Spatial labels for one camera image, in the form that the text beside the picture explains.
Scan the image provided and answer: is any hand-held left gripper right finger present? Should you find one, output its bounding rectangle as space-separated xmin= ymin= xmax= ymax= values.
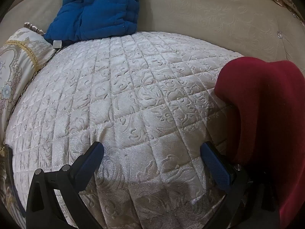
xmin=200 ymin=141 xmax=282 ymax=229

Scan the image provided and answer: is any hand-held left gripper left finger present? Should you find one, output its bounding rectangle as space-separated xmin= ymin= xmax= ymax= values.
xmin=26 ymin=141 xmax=104 ymax=229

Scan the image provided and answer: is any red small garment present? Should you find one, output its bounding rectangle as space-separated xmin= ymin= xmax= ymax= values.
xmin=214 ymin=57 xmax=305 ymax=229

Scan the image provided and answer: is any cream quilted bedspread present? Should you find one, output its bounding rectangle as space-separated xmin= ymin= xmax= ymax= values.
xmin=5 ymin=31 xmax=246 ymax=229

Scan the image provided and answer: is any floral patterned pillow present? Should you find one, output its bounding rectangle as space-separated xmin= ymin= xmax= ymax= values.
xmin=0 ymin=22 xmax=56 ymax=148

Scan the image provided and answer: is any blue quilted cushion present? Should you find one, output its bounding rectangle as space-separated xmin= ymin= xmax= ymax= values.
xmin=44 ymin=0 xmax=146 ymax=46

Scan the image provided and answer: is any beige upholstered headboard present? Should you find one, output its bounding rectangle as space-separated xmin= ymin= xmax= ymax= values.
xmin=0 ymin=0 xmax=305 ymax=73

